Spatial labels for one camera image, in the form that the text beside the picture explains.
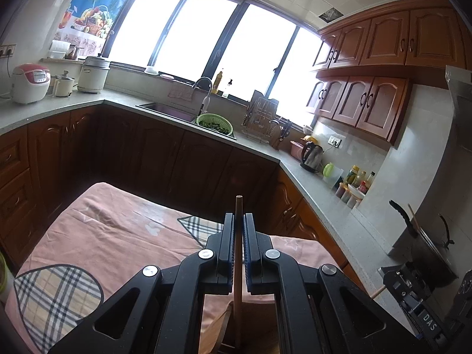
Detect condiment bottles group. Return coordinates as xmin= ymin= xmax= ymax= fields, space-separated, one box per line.
xmin=335 ymin=165 xmax=376 ymax=209

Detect oil bottle on sill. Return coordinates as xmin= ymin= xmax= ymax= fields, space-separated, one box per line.
xmin=211 ymin=70 xmax=223 ymax=94

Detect lower wooden counter cabinets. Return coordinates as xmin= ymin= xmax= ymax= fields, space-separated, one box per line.
xmin=1 ymin=105 xmax=358 ymax=281

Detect red white rice cooker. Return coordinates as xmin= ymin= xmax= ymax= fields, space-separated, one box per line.
xmin=10 ymin=63 xmax=50 ymax=105

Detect small white lidded pot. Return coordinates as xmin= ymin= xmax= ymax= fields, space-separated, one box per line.
xmin=52 ymin=70 xmax=74 ymax=98

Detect wall power socket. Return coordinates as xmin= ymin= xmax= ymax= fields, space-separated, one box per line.
xmin=0 ymin=44 xmax=16 ymax=58

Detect steel sink faucet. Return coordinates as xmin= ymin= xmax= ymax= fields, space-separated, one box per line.
xmin=192 ymin=77 xmax=214 ymax=116

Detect green lid plastic jug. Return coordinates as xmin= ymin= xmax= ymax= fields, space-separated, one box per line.
xmin=322 ymin=162 xmax=344 ymax=189

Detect brown carved chopstick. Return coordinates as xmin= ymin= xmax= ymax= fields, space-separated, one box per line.
xmin=371 ymin=285 xmax=386 ymax=299

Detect range hood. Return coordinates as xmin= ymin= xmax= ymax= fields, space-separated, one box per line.
xmin=445 ymin=65 xmax=472 ymax=152

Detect black wok with lid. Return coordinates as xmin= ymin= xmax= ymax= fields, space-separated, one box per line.
xmin=389 ymin=200 xmax=458 ymax=289

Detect white electric cooker pot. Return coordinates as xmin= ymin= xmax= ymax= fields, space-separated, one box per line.
xmin=78 ymin=56 xmax=110 ymax=94

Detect light wooden chopstick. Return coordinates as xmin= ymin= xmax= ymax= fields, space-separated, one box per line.
xmin=234 ymin=195 xmax=243 ymax=348

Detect pink heart-print tablecloth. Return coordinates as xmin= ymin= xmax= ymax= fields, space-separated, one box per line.
xmin=5 ymin=181 xmax=344 ymax=354

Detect steel electric kettle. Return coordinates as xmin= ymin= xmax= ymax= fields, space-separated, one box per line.
xmin=300 ymin=142 xmax=324 ymax=173

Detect upper wooden wall cabinets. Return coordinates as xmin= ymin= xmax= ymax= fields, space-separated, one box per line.
xmin=308 ymin=0 xmax=471 ymax=144

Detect tropical fruit wall poster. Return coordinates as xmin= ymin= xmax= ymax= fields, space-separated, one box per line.
xmin=54 ymin=0 xmax=126 ymax=58

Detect wooden utensil holder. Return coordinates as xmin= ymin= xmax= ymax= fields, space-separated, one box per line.
xmin=199 ymin=301 xmax=280 ymax=353

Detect dish drying rack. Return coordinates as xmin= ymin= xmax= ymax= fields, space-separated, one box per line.
xmin=242 ymin=90 xmax=279 ymax=144

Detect green colander basin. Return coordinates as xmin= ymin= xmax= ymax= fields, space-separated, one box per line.
xmin=196 ymin=113 xmax=234 ymax=136

